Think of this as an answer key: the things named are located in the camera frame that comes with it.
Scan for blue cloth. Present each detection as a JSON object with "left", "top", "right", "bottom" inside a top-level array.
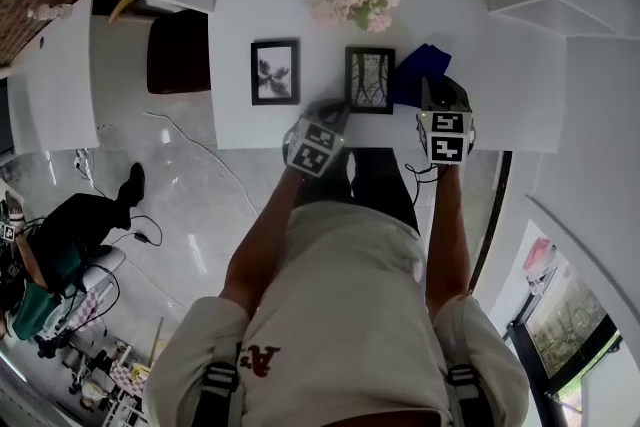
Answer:
[{"left": 392, "top": 43, "right": 454, "bottom": 109}]

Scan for white cable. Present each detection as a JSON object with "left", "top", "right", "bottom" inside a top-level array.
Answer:
[{"left": 142, "top": 111, "right": 260, "bottom": 217}]

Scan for person's black trousers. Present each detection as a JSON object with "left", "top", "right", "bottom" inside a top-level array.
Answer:
[{"left": 294, "top": 147, "right": 420, "bottom": 234}]

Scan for person's right forearm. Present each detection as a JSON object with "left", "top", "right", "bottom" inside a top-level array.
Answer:
[{"left": 423, "top": 162, "right": 474, "bottom": 316}]

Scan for black picture frame branch print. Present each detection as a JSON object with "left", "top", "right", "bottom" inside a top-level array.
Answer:
[{"left": 344, "top": 45, "right": 397, "bottom": 116}]

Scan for dark brown stool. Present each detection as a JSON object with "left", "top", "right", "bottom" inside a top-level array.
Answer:
[{"left": 146, "top": 9, "right": 212, "bottom": 96}]

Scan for black picture frame flower print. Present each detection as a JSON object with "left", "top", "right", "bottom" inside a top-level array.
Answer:
[{"left": 250, "top": 38, "right": 302, "bottom": 107}]

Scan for white office chair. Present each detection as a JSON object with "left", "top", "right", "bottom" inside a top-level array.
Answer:
[{"left": 49, "top": 244, "right": 126, "bottom": 331}]

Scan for white side desk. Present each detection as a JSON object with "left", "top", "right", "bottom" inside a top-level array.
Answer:
[{"left": 6, "top": 0, "right": 101, "bottom": 155}]

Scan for black harness strap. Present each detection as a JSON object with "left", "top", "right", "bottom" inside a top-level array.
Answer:
[
  {"left": 444, "top": 362, "right": 496, "bottom": 427},
  {"left": 197, "top": 339, "right": 242, "bottom": 427}
]

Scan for person's beige t-shirt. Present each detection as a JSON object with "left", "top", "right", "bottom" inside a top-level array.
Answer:
[{"left": 142, "top": 202, "right": 531, "bottom": 427}]

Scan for person's left forearm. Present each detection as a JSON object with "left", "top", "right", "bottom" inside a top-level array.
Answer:
[{"left": 221, "top": 164, "right": 307, "bottom": 316}]

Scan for black framed window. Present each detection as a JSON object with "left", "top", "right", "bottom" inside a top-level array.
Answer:
[{"left": 502, "top": 219, "right": 624, "bottom": 399}]

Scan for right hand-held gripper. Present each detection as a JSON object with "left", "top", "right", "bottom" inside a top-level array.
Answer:
[{"left": 416, "top": 75, "right": 478, "bottom": 166}]

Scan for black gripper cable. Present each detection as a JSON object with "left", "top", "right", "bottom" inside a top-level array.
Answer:
[{"left": 403, "top": 163, "right": 449, "bottom": 206}]

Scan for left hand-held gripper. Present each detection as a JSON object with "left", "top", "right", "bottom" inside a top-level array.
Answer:
[{"left": 282, "top": 98, "right": 352, "bottom": 179}]

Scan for black power cable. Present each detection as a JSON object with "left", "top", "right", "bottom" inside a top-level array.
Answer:
[{"left": 107, "top": 214, "right": 164, "bottom": 249}]

